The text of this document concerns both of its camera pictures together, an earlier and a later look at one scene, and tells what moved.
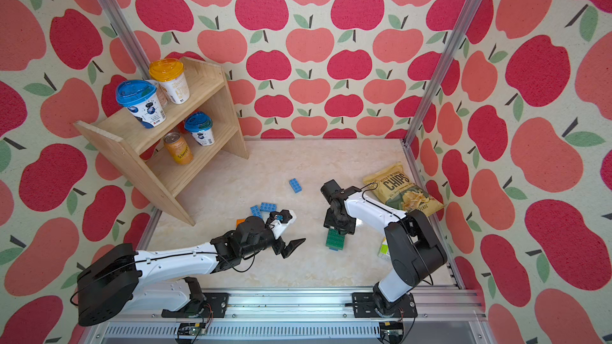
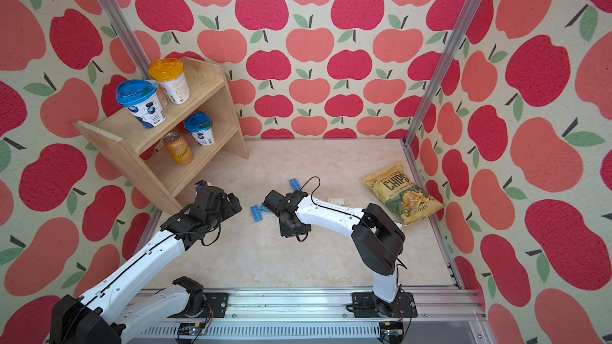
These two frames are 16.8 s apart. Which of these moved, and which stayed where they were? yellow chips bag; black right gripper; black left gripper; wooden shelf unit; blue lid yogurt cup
Moved: black left gripper; black right gripper
Stayed: wooden shelf unit; yellow chips bag; blue lid yogurt cup
